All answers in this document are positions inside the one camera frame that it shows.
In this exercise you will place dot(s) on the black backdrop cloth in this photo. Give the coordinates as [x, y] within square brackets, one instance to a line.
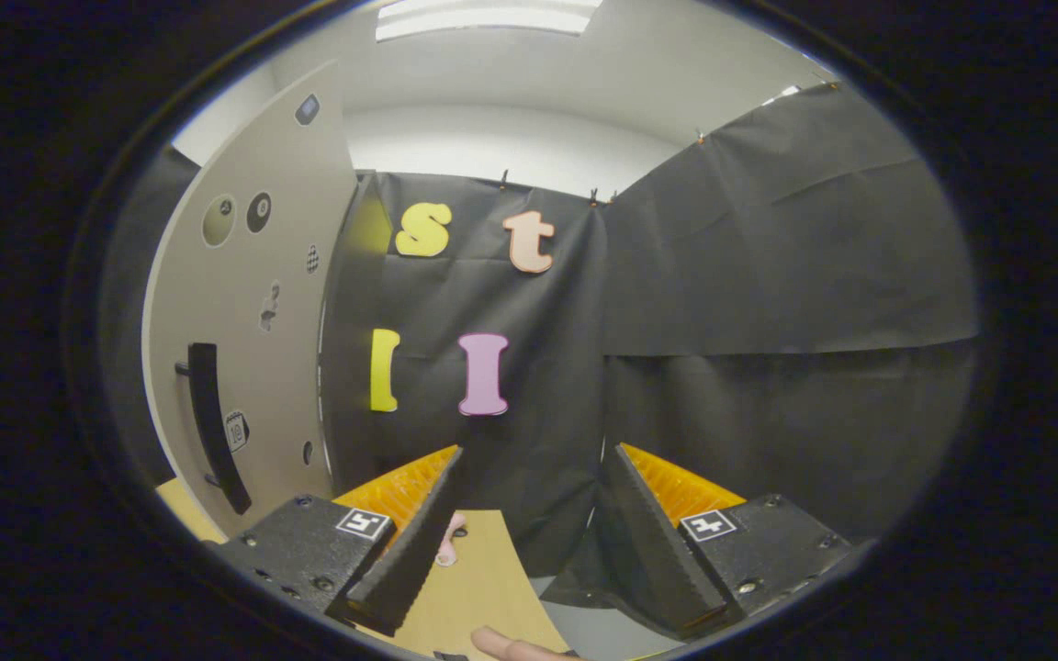
[768, 275]

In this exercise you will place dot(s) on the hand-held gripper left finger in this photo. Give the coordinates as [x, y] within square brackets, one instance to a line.
[419, 542]

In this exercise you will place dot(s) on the small ceiling light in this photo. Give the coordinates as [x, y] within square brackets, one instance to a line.
[783, 92]

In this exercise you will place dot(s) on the long ceiling light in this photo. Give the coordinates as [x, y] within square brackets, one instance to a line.
[483, 20]

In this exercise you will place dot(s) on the green and pink plush toy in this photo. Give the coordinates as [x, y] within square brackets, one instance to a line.
[449, 549]

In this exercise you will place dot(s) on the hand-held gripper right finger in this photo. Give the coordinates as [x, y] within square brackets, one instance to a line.
[648, 542]

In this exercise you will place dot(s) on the grey shoe cabinet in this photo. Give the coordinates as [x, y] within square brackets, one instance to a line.
[345, 413]

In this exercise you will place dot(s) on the white shoe cabinet door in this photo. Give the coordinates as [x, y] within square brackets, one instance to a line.
[290, 367]

